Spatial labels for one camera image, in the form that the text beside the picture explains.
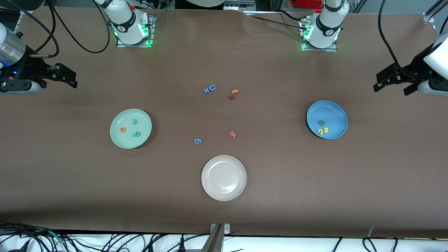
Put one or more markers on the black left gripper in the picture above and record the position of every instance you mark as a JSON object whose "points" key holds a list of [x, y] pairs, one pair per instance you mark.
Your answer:
{"points": [[412, 70]]}

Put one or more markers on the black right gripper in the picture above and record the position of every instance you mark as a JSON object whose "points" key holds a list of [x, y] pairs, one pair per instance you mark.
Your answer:
{"points": [[28, 68]]}

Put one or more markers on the teal foam letter p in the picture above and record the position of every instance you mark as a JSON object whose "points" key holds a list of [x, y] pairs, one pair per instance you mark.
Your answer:
{"points": [[134, 134]]}

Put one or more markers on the blue plate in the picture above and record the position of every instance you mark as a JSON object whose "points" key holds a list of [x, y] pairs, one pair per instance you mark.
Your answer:
{"points": [[336, 112]]}

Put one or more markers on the pale green plate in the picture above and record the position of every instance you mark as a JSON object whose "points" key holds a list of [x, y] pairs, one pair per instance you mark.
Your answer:
{"points": [[140, 117]]}

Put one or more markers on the red box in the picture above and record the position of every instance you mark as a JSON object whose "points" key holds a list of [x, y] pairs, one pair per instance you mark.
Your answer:
{"points": [[308, 3]]}

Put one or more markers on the blue foam letter D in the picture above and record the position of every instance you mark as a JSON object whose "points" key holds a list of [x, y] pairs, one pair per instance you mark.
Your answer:
{"points": [[210, 86]]}

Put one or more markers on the grey tape strip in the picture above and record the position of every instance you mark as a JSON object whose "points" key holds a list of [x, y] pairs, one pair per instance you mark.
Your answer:
{"points": [[371, 231]]}

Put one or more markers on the grey equipment rack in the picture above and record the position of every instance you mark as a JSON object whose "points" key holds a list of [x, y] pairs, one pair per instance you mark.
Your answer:
{"points": [[239, 5]]}

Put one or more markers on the beige garment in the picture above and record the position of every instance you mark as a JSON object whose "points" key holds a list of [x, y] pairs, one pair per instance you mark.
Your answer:
{"points": [[206, 2]]}

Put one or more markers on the pink foam letter w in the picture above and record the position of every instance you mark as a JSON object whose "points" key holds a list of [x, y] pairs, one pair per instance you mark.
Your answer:
{"points": [[232, 135]]}

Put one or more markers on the beige plate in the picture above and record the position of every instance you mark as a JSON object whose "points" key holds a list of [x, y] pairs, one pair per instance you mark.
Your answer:
{"points": [[224, 178]]}

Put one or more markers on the aluminium frame profile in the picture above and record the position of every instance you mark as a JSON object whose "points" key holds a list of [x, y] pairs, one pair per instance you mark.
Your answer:
{"points": [[428, 16]]}

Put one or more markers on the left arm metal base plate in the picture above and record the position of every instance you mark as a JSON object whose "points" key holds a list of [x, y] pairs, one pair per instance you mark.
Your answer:
{"points": [[322, 49]]}

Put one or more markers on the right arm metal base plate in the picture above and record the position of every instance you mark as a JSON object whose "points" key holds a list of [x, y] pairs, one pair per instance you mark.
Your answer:
{"points": [[152, 31]]}

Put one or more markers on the metal table edge bracket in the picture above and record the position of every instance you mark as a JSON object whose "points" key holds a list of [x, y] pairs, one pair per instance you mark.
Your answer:
{"points": [[215, 239]]}

